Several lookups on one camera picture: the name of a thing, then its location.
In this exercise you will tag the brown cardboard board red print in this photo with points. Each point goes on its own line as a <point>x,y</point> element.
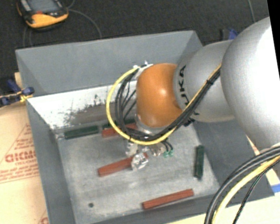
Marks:
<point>14,188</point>

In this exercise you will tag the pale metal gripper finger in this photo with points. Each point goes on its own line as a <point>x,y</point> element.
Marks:
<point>139,162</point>
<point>131,149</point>

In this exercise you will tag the grey metal bin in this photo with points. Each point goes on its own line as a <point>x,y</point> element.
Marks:
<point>99,62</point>

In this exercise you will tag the dark green flat block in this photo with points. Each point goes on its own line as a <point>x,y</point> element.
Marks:
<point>199,161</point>
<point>107,125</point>
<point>81,132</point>

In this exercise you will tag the red-brown block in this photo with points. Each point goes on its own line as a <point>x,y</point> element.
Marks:
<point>113,167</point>
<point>168,199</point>
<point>110,132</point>

